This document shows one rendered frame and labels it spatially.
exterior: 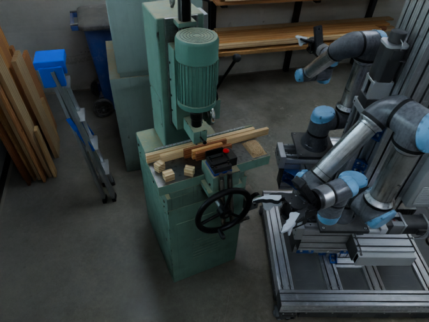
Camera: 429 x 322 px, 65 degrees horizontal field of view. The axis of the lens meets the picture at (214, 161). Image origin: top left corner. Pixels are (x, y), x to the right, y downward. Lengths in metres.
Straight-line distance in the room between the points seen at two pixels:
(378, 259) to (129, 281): 1.46
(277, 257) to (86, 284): 1.21
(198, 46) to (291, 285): 1.41
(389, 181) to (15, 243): 2.33
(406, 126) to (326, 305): 1.19
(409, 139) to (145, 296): 1.71
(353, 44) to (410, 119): 0.59
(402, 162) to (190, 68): 0.84
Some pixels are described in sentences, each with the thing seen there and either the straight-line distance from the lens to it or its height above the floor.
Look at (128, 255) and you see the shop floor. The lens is 2.45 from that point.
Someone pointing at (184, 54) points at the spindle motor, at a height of 1.46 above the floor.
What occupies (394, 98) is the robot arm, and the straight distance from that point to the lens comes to 1.29.
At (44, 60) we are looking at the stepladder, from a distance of 2.14.
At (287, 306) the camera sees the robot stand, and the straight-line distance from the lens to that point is 2.05.
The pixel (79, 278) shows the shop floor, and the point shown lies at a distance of 2.44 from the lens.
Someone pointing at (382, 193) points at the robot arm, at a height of 1.12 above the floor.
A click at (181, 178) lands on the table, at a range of 1.59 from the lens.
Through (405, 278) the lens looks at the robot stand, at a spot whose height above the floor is 0.21.
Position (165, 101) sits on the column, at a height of 1.12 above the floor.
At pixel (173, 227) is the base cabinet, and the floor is 0.57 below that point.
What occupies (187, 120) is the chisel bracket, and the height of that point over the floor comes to 1.07.
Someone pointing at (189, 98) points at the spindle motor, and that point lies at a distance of 1.45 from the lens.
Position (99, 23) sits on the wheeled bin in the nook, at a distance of 3.20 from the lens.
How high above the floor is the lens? 2.03
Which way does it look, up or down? 42 degrees down
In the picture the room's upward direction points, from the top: 3 degrees clockwise
